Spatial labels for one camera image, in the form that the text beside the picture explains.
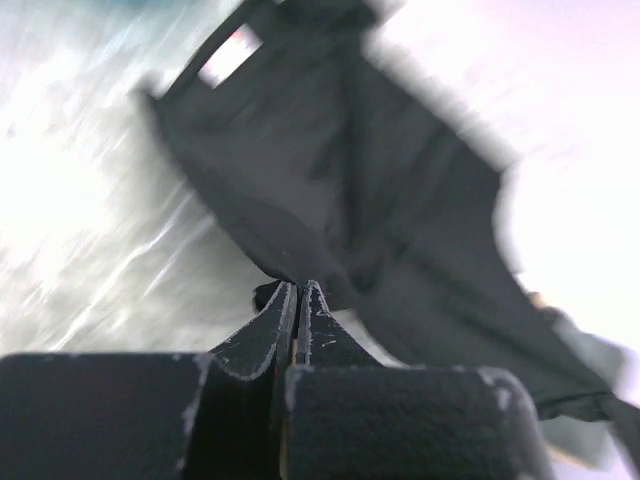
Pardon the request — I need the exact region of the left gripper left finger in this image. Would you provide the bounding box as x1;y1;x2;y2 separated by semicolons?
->
1;283;297;479

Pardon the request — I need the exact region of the black t shirt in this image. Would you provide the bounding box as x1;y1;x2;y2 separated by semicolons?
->
143;1;639;460

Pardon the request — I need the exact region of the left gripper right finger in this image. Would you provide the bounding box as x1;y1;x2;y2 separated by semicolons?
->
283;282;554;479

